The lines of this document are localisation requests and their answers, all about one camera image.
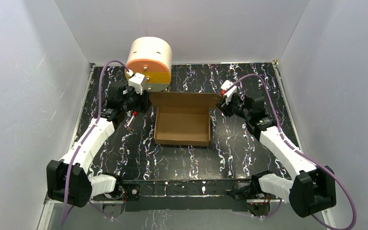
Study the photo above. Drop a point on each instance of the brown cardboard box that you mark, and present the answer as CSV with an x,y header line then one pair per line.
x,y
183,118

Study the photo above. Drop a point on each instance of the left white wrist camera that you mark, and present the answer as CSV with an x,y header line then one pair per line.
x,y
136,81

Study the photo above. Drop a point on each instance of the round white drawer cabinet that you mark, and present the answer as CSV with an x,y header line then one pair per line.
x,y
152,57

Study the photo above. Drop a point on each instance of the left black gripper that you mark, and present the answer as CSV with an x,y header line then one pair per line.
x,y
143,101

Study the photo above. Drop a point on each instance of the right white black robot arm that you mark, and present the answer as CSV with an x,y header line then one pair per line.
x,y
285,152

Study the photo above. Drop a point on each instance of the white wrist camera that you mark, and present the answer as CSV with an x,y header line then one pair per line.
x,y
228,89
136,81

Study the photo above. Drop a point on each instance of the white marker red cap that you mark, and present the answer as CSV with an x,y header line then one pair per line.
x,y
132,118

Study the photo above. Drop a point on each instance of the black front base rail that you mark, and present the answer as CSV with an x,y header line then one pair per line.
x,y
237,189

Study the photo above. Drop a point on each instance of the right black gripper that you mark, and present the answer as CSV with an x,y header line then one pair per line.
x,y
225,110

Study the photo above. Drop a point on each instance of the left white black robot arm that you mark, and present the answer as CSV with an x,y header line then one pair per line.
x,y
67,178

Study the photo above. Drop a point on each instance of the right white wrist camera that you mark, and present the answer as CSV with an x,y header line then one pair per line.
x,y
228,89

